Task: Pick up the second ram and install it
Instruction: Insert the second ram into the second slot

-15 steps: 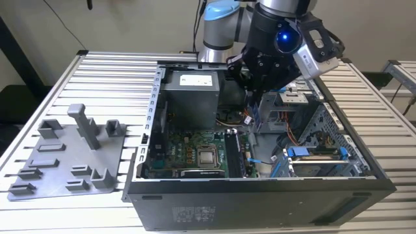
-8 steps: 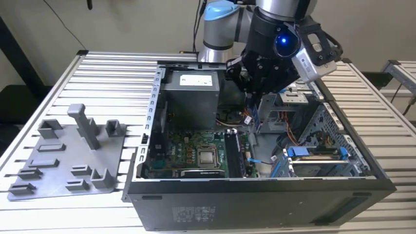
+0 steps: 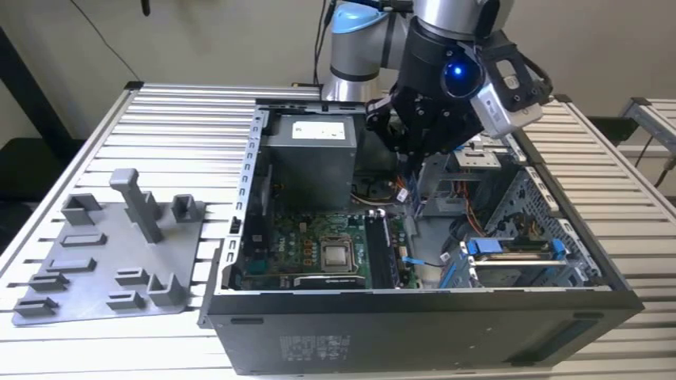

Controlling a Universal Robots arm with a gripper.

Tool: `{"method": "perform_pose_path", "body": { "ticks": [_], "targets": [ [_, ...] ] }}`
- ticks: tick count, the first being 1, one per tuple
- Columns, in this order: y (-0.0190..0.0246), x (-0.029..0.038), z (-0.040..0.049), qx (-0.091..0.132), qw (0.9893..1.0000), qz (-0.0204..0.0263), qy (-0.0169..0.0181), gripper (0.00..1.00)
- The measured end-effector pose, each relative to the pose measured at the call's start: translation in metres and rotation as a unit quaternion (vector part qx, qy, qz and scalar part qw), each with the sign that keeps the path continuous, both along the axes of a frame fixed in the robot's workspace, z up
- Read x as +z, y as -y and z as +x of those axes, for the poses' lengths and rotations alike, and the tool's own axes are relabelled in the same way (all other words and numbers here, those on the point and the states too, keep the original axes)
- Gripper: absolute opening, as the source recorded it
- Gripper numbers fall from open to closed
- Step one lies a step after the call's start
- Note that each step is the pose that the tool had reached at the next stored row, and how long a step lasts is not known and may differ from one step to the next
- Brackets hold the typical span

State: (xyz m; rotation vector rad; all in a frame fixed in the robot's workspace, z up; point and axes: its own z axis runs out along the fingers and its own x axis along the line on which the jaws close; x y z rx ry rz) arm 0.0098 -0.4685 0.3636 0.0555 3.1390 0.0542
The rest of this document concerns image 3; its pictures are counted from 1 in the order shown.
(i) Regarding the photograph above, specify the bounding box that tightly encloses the grey power supply unit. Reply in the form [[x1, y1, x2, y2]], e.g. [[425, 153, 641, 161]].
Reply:
[[261, 114, 358, 213]]

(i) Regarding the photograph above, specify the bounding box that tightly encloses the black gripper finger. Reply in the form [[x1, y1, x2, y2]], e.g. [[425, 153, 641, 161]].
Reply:
[[417, 98, 485, 165], [364, 89, 424, 165]]

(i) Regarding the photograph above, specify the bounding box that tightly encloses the black wire blue plug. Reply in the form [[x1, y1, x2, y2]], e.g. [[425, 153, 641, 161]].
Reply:
[[400, 255, 449, 269]]

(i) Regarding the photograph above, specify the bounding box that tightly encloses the black graphics card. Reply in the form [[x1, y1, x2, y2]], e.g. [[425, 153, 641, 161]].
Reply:
[[284, 272, 370, 291]]

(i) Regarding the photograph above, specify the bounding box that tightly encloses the black hanging cable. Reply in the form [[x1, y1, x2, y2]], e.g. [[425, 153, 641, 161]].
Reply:
[[312, 0, 334, 86]]

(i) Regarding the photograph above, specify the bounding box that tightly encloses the silver CPU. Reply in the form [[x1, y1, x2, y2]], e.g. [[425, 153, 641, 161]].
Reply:
[[322, 245, 352, 267]]

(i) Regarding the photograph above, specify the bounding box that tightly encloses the grey parts rack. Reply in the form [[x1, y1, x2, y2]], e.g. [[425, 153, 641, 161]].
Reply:
[[10, 168, 208, 328]]

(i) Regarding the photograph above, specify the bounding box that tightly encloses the black box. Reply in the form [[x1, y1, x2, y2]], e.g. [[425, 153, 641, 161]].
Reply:
[[586, 116, 640, 148]]

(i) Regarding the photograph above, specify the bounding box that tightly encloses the green motherboard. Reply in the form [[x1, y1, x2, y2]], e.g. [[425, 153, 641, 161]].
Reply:
[[234, 211, 424, 290]]

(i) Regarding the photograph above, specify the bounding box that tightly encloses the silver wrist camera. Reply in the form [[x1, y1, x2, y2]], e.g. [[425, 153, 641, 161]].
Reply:
[[468, 59, 545, 139]]

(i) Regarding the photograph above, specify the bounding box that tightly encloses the CPU socket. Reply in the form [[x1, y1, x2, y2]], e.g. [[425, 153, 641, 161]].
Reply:
[[314, 235, 358, 275]]

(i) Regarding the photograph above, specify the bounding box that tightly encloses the aluminium frame side table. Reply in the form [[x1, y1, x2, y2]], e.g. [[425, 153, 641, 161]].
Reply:
[[617, 97, 676, 158]]

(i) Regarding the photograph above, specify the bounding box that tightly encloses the black PC case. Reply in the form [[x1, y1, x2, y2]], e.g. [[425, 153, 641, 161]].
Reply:
[[197, 97, 646, 377]]

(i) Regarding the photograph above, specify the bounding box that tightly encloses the blue disk carrier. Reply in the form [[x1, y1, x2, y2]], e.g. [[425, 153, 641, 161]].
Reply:
[[457, 236, 577, 289]]

